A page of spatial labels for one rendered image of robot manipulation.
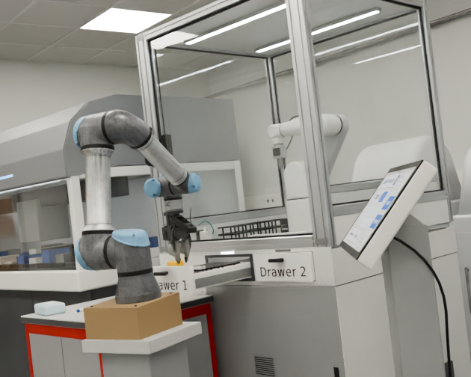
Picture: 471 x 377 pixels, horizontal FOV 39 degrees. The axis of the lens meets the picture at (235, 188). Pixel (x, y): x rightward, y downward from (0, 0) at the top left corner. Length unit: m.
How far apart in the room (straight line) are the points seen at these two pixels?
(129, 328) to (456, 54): 4.34
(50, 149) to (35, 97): 3.63
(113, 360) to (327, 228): 0.89
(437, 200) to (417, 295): 1.23
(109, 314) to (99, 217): 0.33
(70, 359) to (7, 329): 1.49
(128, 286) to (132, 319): 0.13
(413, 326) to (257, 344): 0.97
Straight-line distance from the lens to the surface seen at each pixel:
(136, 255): 2.15
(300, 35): 2.53
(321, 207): 2.45
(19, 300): 4.05
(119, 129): 2.25
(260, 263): 2.66
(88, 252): 2.25
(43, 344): 2.97
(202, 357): 2.89
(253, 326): 2.78
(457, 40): 5.89
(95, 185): 2.28
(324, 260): 2.48
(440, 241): 3.13
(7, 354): 4.29
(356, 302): 2.57
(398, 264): 1.94
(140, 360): 2.14
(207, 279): 2.56
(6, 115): 6.90
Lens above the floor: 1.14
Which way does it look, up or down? 1 degrees up
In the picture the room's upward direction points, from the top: 7 degrees counter-clockwise
